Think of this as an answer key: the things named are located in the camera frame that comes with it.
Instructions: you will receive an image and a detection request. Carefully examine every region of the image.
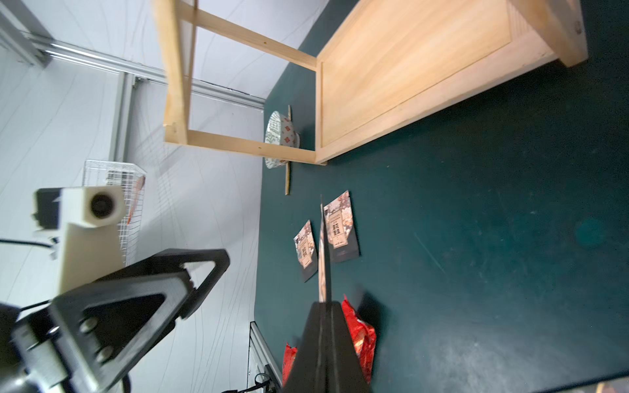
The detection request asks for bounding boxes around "wooden chopstick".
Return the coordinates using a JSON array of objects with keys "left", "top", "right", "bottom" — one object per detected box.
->
[{"left": 284, "top": 105, "right": 293, "bottom": 196}]

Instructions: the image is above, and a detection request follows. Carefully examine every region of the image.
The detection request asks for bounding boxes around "red tea bag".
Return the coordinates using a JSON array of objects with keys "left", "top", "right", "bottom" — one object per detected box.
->
[
  {"left": 282, "top": 344, "right": 297, "bottom": 385},
  {"left": 342, "top": 296, "right": 377, "bottom": 384}
]

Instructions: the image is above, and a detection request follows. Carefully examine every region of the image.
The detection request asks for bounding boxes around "patterned ceramic bowl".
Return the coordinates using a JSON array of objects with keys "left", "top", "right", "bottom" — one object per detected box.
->
[{"left": 265, "top": 111, "right": 301, "bottom": 148}]

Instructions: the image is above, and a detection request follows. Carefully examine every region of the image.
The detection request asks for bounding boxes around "aluminium top rail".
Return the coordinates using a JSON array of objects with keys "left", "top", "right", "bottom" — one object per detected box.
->
[{"left": 0, "top": 9, "right": 266, "bottom": 110}]

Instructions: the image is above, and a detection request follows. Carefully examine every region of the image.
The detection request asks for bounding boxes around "orange plastic spatula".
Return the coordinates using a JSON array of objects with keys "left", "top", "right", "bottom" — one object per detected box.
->
[{"left": 127, "top": 176, "right": 146, "bottom": 225}]

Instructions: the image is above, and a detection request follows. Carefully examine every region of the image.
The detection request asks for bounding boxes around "white wire basket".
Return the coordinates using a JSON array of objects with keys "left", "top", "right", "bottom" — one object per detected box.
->
[{"left": 81, "top": 159, "right": 147, "bottom": 266}]

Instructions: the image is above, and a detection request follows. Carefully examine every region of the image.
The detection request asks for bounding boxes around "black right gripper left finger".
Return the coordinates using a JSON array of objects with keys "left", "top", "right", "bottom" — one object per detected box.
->
[{"left": 282, "top": 303, "right": 326, "bottom": 393}]

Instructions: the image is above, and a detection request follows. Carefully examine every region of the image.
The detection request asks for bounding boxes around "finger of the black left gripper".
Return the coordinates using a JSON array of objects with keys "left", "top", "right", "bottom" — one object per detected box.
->
[{"left": 98, "top": 248, "right": 230, "bottom": 319}]

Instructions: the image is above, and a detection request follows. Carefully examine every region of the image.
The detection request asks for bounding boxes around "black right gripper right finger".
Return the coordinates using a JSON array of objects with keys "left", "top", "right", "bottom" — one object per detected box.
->
[{"left": 325, "top": 302, "right": 371, "bottom": 392}]

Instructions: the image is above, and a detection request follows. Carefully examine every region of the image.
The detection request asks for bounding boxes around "wooden two-tier shelf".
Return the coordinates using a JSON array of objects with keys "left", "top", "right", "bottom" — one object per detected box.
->
[{"left": 152, "top": 0, "right": 589, "bottom": 165}]

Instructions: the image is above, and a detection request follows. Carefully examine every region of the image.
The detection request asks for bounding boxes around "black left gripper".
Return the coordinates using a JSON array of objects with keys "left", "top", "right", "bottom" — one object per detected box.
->
[{"left": 11, "top": 273, "right": 192, "bottom": 392}]

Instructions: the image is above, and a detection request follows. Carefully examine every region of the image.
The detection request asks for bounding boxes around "brown tea bag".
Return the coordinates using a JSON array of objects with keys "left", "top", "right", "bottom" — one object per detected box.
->
[
  {"left": 318, "top": 204, "right": 329, "bottom": 303},
  {"left": 324, "top": 191, "right": 360, "bottom": 264},
  {"left": 293, "top": 220, "right": 318, "bottom": 283}
]

